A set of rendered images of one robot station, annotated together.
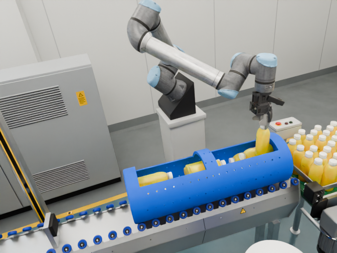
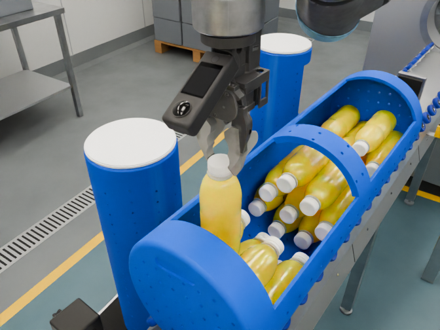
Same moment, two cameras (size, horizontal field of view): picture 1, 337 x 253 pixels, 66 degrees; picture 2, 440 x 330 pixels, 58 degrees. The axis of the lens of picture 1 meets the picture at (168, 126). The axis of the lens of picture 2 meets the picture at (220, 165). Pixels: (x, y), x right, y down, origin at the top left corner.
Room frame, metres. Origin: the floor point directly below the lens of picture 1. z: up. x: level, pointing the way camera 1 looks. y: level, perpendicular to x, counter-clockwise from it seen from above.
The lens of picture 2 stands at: (1.52, -0.82, 1.69)
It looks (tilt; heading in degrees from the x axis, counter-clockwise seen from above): 36 degrees down; 139
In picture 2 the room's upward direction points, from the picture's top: straight up
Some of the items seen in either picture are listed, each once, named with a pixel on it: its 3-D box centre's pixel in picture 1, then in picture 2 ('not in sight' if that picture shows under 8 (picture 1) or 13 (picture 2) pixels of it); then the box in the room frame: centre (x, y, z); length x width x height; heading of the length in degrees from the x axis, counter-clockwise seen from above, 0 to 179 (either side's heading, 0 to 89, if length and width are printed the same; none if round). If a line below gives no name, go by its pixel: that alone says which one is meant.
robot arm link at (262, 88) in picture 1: (264, 86); (226, 11); (1.14, -0.48, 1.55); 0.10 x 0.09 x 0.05; 11
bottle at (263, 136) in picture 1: (262, 140); (220, 211); (1.14, -0.50, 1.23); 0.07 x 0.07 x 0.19
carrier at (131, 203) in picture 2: not in sight; (146, 241); (0.56, -0.35, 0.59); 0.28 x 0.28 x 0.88
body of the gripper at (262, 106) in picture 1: (261, 101); (231, 72); (1.14, -0.47, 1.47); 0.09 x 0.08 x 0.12; 101
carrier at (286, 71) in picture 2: not in sight; (275, 122); (0.27, 0.67, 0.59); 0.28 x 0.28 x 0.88
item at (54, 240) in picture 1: (53, 230); (406, 93); (0.92, 0.65, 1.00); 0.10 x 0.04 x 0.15; 11
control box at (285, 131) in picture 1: (284, 128); not in sight; (1.51, -0.80, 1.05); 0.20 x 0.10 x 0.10; 101
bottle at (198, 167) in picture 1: (206, 167); (307, 162); (1.08, -0.17, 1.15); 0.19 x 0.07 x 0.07; 101
